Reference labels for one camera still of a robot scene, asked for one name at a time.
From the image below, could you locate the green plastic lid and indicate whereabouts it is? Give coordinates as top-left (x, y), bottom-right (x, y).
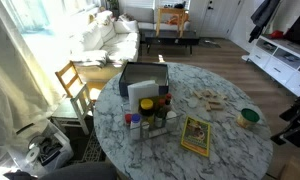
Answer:
top-left (240, 107), bottom-right (261, 124)

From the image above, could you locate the yellow lid jar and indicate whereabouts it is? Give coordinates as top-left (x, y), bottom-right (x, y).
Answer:
top-left (139, 98), bottom-right (155, 126)

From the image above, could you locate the white TV stand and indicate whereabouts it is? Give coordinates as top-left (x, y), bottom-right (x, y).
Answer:
top-left (247, 34), bottom-right (300, 98)

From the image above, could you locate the red object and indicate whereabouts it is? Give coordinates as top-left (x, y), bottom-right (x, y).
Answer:
top-left (269, 29), bottom-right (285, 40)

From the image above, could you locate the yellow bordered magazine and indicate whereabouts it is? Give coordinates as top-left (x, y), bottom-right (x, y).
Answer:
top-left (180, 115), bottom-right (212, 158)

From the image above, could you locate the dark hanging jacket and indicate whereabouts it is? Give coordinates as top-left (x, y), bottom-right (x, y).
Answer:
top-left (248, 0), bottom-right (282, 44)

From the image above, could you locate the white shaker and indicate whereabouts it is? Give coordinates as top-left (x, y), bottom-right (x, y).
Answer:
top-left (165, 110), bottom-right (178, 129)

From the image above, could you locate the red cap sauce bottle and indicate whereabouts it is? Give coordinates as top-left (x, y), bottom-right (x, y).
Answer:
top-left (164, 93), bottom-right (173, 113)

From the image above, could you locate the white door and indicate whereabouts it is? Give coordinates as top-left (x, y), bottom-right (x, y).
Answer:
top-left (199, 0), bottom-right (242, 39)

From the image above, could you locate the red cap dark bottle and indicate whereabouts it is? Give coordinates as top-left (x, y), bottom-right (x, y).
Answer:
top-left (155, 98), bottom-right (168, 128)

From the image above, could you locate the clear condiment caddy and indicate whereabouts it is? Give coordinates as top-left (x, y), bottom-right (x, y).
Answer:
top-left (122, 111), bottom-right (184, 144)

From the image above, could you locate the dark coffee table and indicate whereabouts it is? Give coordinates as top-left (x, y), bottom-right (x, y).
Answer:
top-left (143, 29), bottom-right (201, 56)

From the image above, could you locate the white napkin stack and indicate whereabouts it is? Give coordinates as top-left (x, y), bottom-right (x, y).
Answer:
top-left (127, 79), bottom-right (160, 114)

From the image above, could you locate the dark blue cardboard box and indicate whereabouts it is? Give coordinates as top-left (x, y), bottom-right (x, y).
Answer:
top-left (118, 61), bottom-right (170, 98)

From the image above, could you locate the blue cap white bottle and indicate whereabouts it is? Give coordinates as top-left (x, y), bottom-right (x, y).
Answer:
top-left (129, 113), bottom-right (142, 141)

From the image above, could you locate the yellow wooden stool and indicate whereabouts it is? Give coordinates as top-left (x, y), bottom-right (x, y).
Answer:
top-left (155, 7), bottom-right (188, 38)

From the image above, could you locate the small red cap jar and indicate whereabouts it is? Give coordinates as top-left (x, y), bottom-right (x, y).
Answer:
top-left (124, 113), bottom-right (133, 127)

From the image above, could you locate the white sofa cushion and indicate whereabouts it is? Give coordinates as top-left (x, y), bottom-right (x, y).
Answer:
top-left (113, 19), bottom-right (139, 34)

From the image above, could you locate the dark patterned rug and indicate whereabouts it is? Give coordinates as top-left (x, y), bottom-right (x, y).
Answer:
top-left (68, 126), bottom-right (108, 164)

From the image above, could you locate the white sofa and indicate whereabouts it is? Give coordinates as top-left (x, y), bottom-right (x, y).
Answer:
top-left (69, 9), bottom-right (142, 74)

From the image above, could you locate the dark grey chair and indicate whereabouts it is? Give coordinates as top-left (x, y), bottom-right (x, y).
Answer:
top-left (38, 161), bottom-right (118, 180)

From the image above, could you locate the white wooden chair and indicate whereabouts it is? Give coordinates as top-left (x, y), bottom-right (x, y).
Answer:
top-left (50, 83), bottom-right (95, 136)

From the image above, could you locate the clear plastic storage bin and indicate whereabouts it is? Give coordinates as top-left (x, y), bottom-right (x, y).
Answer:
top-left (8, 121), bottom-right (75, 176)

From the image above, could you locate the white tape roll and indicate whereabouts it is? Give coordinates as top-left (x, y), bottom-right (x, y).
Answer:
top-left (25, 146), bottom-right (41, 164)

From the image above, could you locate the sheer white curtain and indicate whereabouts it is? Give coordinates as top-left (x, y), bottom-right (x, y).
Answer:
top-left (0, 0), bottom-right (63, 168)

